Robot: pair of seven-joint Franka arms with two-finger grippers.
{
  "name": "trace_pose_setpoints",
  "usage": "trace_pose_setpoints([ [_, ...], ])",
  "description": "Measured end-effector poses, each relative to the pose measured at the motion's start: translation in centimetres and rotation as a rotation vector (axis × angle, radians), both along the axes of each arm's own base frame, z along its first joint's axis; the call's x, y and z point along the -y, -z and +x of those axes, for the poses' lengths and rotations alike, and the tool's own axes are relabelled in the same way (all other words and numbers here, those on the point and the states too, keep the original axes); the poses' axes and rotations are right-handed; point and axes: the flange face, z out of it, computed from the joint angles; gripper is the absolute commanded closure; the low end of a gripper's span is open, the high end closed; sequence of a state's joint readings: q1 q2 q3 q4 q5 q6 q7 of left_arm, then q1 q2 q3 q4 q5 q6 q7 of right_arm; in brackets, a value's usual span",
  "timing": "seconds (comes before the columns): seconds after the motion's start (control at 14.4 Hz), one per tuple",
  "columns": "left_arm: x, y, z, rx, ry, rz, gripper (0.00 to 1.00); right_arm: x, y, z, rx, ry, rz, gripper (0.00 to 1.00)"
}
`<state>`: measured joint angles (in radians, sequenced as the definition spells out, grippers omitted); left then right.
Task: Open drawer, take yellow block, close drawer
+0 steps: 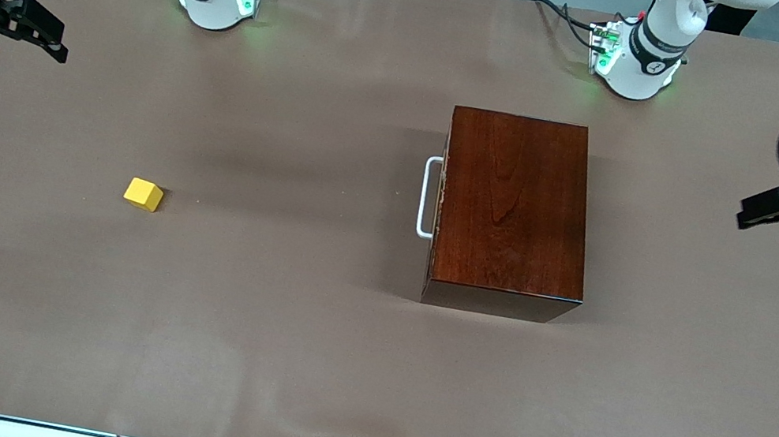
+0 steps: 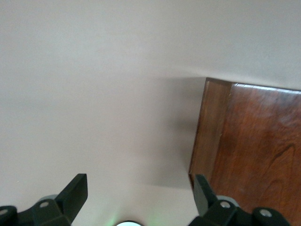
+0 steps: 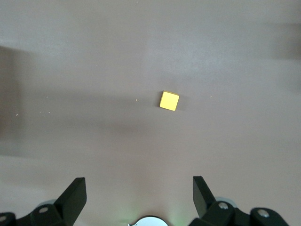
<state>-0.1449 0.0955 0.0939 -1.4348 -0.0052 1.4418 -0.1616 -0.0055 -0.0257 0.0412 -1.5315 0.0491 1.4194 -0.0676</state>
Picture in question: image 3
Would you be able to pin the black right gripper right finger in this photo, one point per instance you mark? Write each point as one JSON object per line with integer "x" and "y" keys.
{"x": 204, "y": 204}

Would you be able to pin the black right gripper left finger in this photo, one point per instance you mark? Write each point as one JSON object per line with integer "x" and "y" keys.
{"x": 68, "y": 204}

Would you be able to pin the yellow block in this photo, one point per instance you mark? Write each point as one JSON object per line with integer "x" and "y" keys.
{"x": 169, "y": 100}

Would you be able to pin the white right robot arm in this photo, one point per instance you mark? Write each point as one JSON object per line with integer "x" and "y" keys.
{"x": 150, "y": 222}

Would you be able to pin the brown table cover sheet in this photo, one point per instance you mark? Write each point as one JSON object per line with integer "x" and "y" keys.
{"x": 94, "y": 58}

